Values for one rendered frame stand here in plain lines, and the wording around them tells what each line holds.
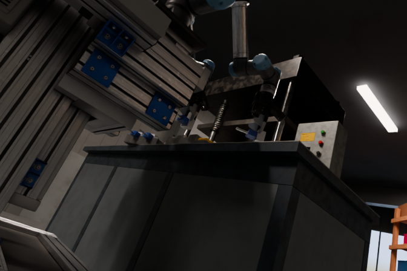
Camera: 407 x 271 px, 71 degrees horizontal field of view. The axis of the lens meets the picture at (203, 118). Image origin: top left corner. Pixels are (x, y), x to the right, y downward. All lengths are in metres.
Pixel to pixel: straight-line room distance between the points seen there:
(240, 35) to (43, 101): 0.90
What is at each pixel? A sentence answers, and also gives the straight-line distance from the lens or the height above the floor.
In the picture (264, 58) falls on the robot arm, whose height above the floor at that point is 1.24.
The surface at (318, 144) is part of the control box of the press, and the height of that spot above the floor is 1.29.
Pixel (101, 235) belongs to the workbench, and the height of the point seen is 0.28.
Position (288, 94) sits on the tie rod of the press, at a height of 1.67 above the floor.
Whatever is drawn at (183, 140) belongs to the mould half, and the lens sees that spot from 1.48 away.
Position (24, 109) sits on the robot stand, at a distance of 0.99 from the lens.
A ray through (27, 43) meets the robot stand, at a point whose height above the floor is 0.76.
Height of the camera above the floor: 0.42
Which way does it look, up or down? 23 degrees up
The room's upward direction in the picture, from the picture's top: 22 degrees clockwise
